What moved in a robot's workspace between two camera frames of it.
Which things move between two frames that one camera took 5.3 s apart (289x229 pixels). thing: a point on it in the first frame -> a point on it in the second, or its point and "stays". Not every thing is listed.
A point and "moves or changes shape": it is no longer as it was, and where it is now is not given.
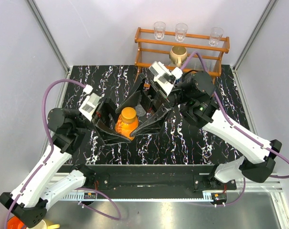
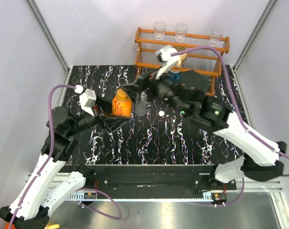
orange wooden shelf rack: [152, 46] stays
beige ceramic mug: [178, 54] stays
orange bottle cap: [128, 114] -> [121, 94]
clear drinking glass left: [159, 28] stays
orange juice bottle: [127, 122] moves or changes shape
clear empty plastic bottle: [140, 110] stays
